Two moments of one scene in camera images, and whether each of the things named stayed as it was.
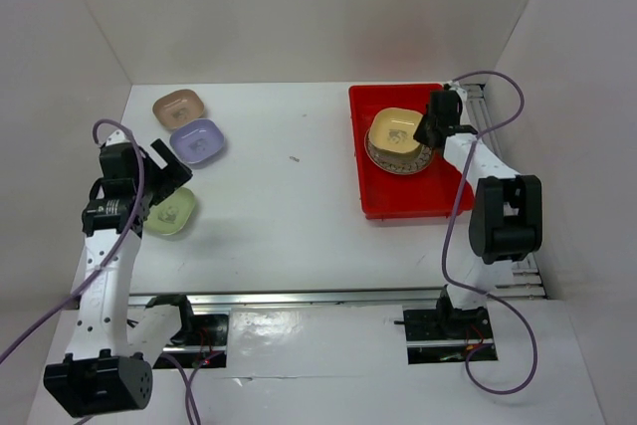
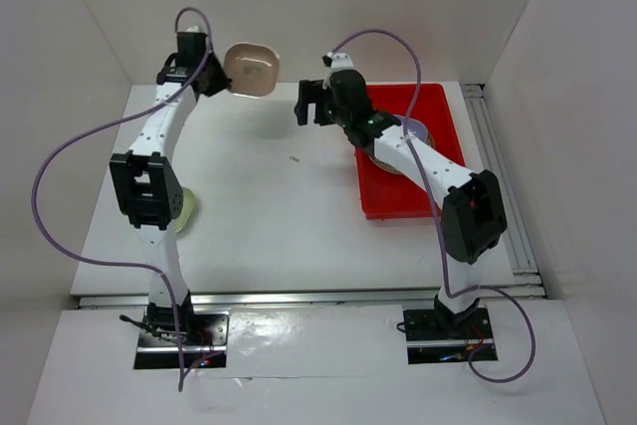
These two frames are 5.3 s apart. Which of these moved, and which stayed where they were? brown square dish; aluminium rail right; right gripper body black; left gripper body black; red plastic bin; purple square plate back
Moved: left gripper body black; purple square plate back; brown square dish; right gripper body black
Stayed: red plastic bin; aluminium rail right
